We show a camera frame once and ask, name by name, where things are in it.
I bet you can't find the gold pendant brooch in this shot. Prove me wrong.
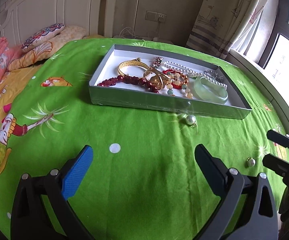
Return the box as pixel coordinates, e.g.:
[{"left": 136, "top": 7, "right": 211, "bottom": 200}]
[{"left": 143, "top": 68, "right": 171, "bottom": 90}]

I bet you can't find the patterned beige curtain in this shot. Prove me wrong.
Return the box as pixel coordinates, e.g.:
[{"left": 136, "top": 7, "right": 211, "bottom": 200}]
[{"left": 186, "top": 0, "right": 269, "bottom": 59}]

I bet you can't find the silver pearl brooch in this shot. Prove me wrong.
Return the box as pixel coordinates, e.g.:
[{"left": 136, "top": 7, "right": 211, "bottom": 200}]
[{"left": 204, "top": 69, "right": 224, "bottom": 83}]

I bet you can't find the orange green bead bracelet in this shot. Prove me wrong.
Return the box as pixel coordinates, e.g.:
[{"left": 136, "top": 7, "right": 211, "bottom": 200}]
[{"left": 165, "top": 71, "right": 194, "bottom": 100}]

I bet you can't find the red woven bracelet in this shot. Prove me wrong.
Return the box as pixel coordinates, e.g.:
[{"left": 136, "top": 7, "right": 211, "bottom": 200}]
[{"left": 162, "top": 68, "right": 190, "bottom": 90}]

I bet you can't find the dark red bead bracelet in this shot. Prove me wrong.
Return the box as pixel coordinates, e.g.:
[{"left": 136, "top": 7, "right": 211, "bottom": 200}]
[{"left": 97, "top": 74, "right": 160, "bottom": 94}]

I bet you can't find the wall power socket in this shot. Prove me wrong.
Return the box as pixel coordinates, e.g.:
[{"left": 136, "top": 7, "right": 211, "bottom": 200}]
[{"left": 145, "top": 10, "right": 166, "bottom": 23}]

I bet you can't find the small pearl earring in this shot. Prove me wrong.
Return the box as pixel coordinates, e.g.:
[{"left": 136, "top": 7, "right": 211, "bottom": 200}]
[{"left": 246, "top": 157, "right": 256, "bottom": 167}]

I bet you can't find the white charging cable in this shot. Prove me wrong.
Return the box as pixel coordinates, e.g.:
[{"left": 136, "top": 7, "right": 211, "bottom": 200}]
[{"left": 119, "top": 0, "right": 165, "bottom": 41}]

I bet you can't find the white wooden headboard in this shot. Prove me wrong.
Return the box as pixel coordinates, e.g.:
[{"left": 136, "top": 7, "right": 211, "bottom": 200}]
[{"left": 0, "top": 0, "right": 116, "bottom": 46}]

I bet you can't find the green cartoon blanket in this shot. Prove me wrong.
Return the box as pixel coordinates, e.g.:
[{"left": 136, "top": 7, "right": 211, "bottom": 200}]
[{"left": 0, "top": 38, "right": 289, "bottom": 239}]

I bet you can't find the gold bangle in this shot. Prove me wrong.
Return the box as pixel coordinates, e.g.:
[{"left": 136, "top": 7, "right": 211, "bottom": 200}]
[{"left": 117, "top": 57, "right": 151, "bottom": 77}]

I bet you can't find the white pearl necklace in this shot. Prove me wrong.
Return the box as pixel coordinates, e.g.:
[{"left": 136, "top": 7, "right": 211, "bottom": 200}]
[{"left": 161, "top": 60, "right": 228, "bottom": 90}]

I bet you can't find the silver jewelry box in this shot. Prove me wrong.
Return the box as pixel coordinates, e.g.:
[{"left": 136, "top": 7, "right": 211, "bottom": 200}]
[{"left": 89, "top": 44, "right": 251, "bottom": 119}]

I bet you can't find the patterned decorative pillow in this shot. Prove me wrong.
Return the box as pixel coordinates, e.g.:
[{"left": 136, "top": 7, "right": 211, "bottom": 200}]
[{"left": 21, "top": 23, "right": 65, "bottom": 53}]

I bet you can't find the green jade bangle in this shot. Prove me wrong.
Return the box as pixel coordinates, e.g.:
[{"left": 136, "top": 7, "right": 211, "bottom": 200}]
[{"left": 193, "top": 76, "right": 228, "bottom": 104}]

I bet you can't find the large pearl earring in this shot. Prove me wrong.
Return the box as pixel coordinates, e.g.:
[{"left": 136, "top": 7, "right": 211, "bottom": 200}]
[{"left": 185, "top": 115, "right": 197, "bottom": 128}]

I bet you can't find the yellow floral pillow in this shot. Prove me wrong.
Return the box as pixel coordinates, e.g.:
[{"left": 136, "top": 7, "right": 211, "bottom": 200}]
[{"left": 7, "top": 25, "right": 87, "bottom": 72}]

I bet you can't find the yellow bed sheet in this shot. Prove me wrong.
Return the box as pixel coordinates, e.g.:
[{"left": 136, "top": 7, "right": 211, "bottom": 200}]
[{"left": 0, "top": 64, "right": 42, "bottom": 121}]

